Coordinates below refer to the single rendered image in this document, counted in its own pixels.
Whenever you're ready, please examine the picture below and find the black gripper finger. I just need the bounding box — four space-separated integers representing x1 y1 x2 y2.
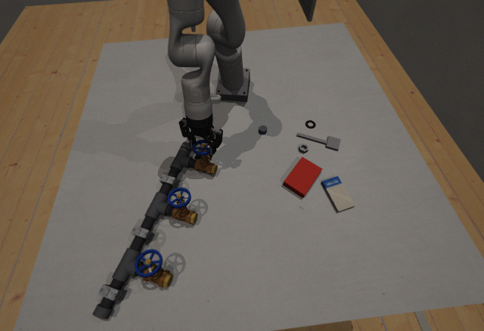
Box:
200 128 223 155
179 117 197 149

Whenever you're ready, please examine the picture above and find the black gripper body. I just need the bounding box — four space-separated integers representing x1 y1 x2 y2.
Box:
186 114 214 138

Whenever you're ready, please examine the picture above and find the red box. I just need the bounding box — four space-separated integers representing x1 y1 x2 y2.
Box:
283 157 322 198

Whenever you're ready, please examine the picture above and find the dark grey hex nut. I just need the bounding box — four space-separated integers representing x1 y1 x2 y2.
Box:
299 144 308 153

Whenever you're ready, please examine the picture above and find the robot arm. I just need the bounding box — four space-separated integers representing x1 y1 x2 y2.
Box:
167 0 246 120

